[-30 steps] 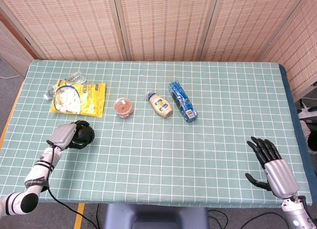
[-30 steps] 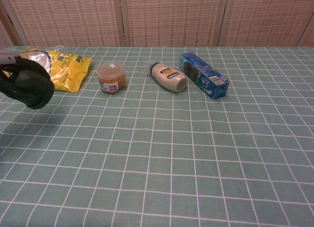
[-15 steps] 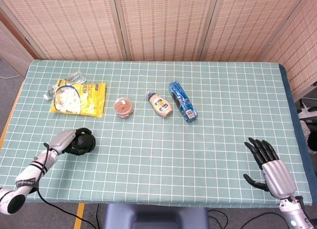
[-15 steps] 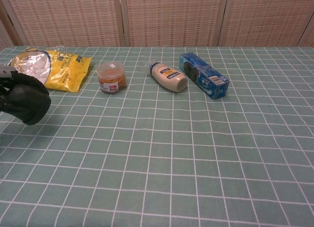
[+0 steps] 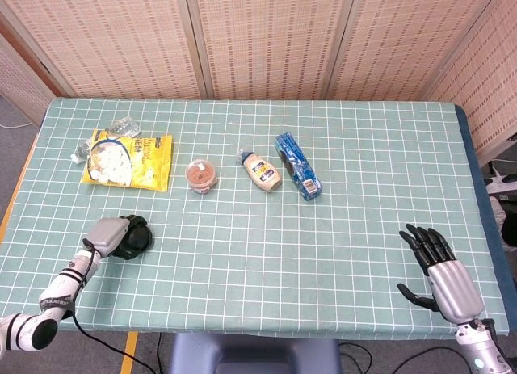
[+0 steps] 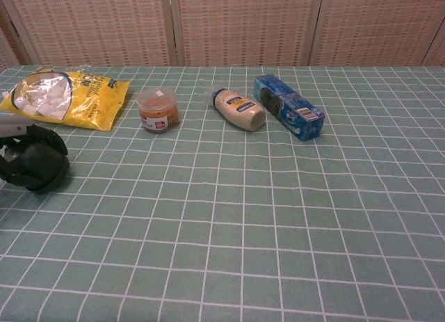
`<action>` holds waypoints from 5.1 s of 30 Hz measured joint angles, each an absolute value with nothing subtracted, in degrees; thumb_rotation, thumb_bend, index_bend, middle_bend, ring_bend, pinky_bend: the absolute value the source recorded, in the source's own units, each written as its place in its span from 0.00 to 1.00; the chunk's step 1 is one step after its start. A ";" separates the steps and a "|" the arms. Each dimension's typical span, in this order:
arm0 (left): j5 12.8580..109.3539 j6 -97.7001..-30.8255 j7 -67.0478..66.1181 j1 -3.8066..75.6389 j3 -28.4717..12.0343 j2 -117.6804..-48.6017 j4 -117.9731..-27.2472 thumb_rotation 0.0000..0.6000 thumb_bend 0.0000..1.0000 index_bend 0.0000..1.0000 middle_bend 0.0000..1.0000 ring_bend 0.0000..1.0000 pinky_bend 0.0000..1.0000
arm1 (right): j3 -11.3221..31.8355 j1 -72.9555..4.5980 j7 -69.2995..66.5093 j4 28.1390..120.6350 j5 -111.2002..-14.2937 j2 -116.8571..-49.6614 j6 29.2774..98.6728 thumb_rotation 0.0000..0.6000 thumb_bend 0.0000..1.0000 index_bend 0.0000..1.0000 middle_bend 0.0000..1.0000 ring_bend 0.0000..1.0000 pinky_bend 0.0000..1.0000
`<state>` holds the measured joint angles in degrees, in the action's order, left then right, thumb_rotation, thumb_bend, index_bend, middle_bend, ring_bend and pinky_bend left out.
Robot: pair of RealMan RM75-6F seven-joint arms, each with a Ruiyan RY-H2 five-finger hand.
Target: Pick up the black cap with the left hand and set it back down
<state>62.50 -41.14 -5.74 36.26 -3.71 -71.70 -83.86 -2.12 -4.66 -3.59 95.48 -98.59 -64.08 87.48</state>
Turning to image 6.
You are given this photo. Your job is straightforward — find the clear jar orange contents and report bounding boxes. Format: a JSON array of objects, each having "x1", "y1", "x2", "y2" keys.
[{"x1": 136, "y1": 87, "x2": 181, "y2": 135}]

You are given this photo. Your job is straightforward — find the woven folding screen panel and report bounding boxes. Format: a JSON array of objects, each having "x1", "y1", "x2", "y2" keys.
[
  {"x1": 172, "y1": 0, "x2": 324, "y2": 67},
  {"x1": 309, "y1": 0, "x2": 445, "y2": 67},
  {"x1": 422, "y1": 26, "x2": 445, "y2": 67},
  {"x1": 0, "y1": 0, "x2": 179, "y2": 67},
  {"x1": 0, "y1": 0, "x2": 35, "y2": 72}
]

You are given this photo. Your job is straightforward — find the dark green round bowl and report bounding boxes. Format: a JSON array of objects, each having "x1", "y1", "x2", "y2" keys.
[{"x1": 13, "y1": 143, "x2": 71, "y2": 195}]

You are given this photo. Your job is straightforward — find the blue cookie box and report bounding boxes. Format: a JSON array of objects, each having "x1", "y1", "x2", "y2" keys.
[{"x1": 252, "y1": 74, "x2": 326, "y2": 143}]

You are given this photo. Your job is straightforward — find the green checked tablecloth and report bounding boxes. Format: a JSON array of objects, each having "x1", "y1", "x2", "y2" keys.
[{"x1": 0, "y1": 65, "x2": 445, "y2": 322}]

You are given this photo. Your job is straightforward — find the yellow snack bag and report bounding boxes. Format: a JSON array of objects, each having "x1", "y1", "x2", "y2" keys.
[{"x1": 0, "y1": 66, "x2": 130, "y2": 132}]

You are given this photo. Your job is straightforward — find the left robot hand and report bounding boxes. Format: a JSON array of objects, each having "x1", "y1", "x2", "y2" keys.
[{"x1": 0, "y1": 115, "x2": 70, "y2": 191}]

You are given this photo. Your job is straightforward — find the cream mayonnaise squeeze bottle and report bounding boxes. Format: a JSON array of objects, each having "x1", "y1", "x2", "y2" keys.
[{"x1": 204, "y1": 85, "x2": 268, "y2": 131}]

